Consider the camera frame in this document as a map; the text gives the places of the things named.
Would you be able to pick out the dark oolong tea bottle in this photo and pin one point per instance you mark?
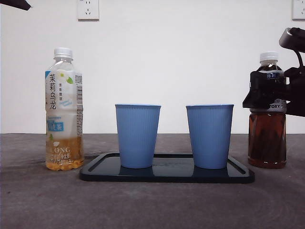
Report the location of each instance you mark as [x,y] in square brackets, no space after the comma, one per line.
[267,138]

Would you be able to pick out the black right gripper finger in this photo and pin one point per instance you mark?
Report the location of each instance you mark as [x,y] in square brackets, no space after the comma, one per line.
[262,93]

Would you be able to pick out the dark rectangular tray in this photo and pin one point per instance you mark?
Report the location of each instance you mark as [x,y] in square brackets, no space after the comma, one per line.
[166,177]

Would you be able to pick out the blue ribbed cup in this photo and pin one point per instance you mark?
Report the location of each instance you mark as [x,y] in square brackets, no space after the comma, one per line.
[137,136]
[209,136]

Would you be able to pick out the white wall socket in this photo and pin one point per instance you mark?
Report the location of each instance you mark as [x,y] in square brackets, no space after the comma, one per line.
[87,9]
[299,9]

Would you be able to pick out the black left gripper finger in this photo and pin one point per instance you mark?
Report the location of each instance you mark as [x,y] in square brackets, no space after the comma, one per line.
[14,3]

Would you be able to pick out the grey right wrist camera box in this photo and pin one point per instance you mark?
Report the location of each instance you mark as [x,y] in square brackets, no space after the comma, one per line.
[291,39]

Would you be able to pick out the jasmine oolong tea bottle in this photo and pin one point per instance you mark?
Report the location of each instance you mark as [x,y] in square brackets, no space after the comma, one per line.
[63,107]

